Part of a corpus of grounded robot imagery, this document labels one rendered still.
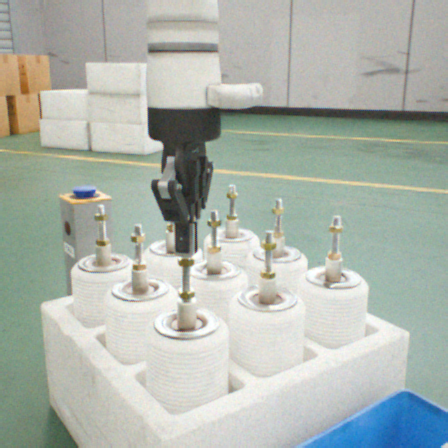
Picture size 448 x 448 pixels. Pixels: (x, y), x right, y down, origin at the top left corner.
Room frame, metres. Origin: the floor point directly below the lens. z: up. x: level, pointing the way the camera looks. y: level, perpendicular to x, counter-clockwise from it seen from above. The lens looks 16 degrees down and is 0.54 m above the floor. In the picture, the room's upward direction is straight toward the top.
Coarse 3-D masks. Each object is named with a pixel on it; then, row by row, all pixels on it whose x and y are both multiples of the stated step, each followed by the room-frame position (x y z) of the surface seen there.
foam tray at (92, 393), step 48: (48, 336) 0.74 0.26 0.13; (96, 336) 0.67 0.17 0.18; (384, 336) 0.66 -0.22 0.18; (96, 384) 0.59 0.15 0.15; (144, 384) 0.58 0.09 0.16; (240, 384) 0.56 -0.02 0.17; (288, 384) 0.55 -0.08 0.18; (336, 384) 0.59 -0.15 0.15; (384, 384) 0.65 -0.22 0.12; (96, 432) 0.60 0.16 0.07; (144, 432) 0.48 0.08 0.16; (192, 432) 0.47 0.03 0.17; (240, 432) 0.50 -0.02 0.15; (288, 432) 0.55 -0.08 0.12
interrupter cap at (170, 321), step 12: (168, 312) 0.58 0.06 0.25; (204, 312) 0.58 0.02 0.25; (156, 324) 0.55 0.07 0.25; (168, 324) 0.55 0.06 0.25; (204, 324) 0.55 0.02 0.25; (216, 324) 0.55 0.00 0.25; (168, 336) 0.52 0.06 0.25; (180, 336) 0.52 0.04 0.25; (192, 336) 0.52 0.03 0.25; (204, 336) 0.53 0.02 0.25
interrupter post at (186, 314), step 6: (180, 300) 0.56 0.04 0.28; (192, 300) 0.55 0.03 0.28; (180, 306) 0.55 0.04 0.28; (186, 306) 0.55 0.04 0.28; (192, 306) 0.55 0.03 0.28; (180, 312) 0.55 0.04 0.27; (186, 312) 0.55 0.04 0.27; (192, 312) 0.55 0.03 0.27; (180, 318) 0.55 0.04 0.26; (186, 318) 0.55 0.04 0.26; (192, 318) 0.55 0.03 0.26; (180, 324) 0.55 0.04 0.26; (186, 324) 0.55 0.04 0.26; (192, 324) 0.55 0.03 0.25
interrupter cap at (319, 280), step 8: (312, 272) 0.71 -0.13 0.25; (320, 272) 0.71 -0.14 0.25; (344, 272) 0.71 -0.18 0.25; (352, 272) 0.71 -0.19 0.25; (312, 280) 0.68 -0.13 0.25; (320, 280) 0.68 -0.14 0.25; (344, 280) 0.69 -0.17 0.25; (352, 280) 0.68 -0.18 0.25; (360, 280) 0.68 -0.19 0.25; (328, 288) 0.66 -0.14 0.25; (336, 288) 0.65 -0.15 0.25; (344, 288) 0.66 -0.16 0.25; (352, 288) 0.66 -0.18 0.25
